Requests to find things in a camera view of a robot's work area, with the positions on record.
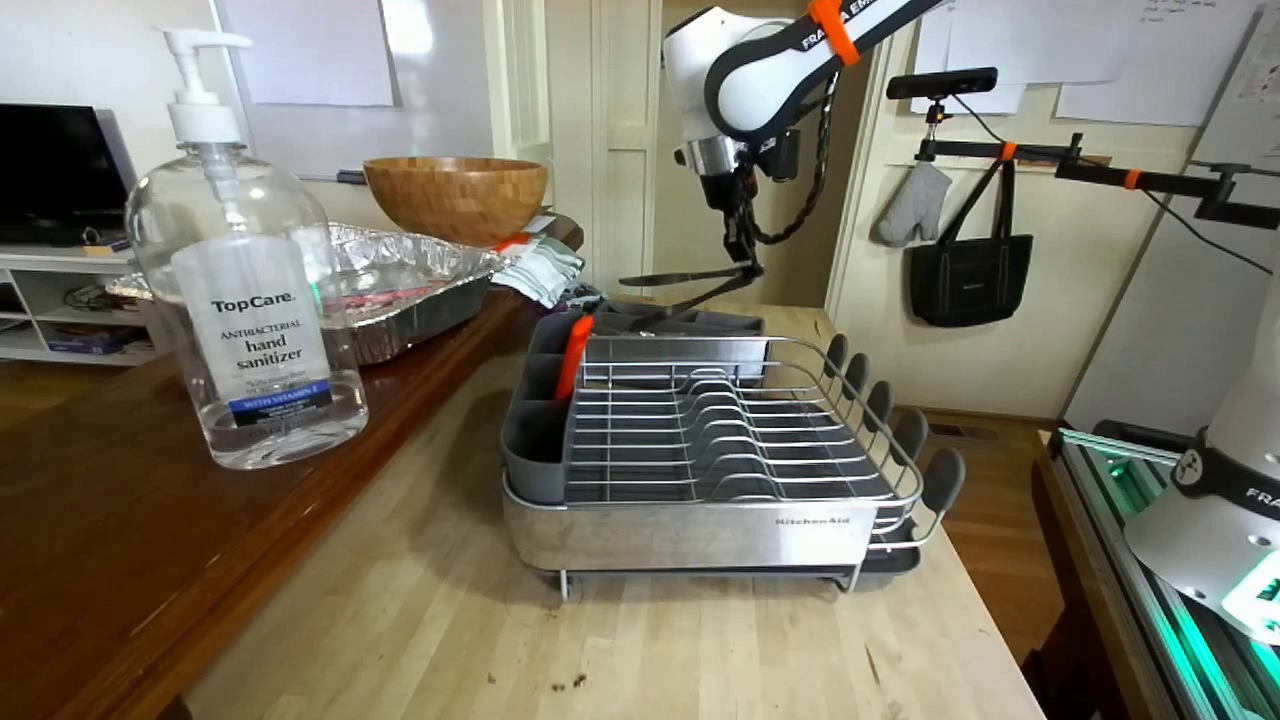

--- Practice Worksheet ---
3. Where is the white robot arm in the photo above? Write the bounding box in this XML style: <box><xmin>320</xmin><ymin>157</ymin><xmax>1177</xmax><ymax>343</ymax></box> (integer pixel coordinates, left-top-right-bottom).
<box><xmin>660</xmin><ymin>0</ymin><xmax>938</xmax><ymax>265</ymax></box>

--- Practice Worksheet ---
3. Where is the grey dish drying rack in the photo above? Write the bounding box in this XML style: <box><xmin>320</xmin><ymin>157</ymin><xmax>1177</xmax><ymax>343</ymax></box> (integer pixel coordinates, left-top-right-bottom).
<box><xmin>501</xmin><ymin>307</ymin><xmax>964</xmax><ymax>589</ymax></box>

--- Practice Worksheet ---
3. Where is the orange spatula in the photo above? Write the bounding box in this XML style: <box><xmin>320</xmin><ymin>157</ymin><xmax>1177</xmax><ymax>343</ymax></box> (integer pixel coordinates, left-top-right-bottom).
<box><xmin>555</xmin><ymin>313</ymin><xmax>594</xmax><ymax>404</ymax></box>

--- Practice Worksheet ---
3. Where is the wooden bowl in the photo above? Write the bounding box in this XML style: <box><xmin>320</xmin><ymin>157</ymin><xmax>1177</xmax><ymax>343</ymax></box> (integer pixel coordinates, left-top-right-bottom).
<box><xmin>363</xmin><ymin>157</ymin><xmax>549</xmax><ymax>249</ymax></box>

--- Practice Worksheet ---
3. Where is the large aluminium foil tray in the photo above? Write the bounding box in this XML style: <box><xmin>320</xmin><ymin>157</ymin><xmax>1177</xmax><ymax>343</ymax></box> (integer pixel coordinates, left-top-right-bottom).
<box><xmin>108</xmin><ymin>224</ymin><xmax>496</xmax><ymax>392</ymax></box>

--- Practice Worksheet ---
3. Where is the grey oven mitt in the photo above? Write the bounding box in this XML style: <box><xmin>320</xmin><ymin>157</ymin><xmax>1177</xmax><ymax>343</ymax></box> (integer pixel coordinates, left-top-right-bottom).
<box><xmin>872</xmin><ymin>161</ymin><xmax>950</xmax><ymax>249</ymax></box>

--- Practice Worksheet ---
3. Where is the black tote bag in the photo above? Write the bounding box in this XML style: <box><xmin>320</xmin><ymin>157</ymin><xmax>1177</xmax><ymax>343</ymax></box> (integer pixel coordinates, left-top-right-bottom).
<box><xmin>909</xmin><ymin>161</ymin><xmax>1033</xmax><ymax>326</ymax></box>

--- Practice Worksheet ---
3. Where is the clear hand sanitizer bottle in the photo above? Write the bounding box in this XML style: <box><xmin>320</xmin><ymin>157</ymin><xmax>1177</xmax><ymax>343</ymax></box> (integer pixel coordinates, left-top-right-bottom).
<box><xmin>124</xmin><ymin>26</ymin><xmax>367</xmax><ymax>471</ymax></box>

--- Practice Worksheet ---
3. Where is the black monitor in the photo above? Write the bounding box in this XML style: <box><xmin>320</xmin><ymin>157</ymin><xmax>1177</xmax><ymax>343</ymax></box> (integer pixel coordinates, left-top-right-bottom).
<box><xmin>0</xmin><ymin>105</ymin><xmax>133</xmax><ymax>249</ymax></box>

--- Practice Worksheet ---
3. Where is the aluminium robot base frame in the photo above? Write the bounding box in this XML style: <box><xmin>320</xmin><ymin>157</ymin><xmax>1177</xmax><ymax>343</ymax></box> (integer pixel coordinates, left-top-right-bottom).
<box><xmin>1050</xmin><ymin>429</ymin><xmax>1280</xmax><ymax>720</ymax></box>

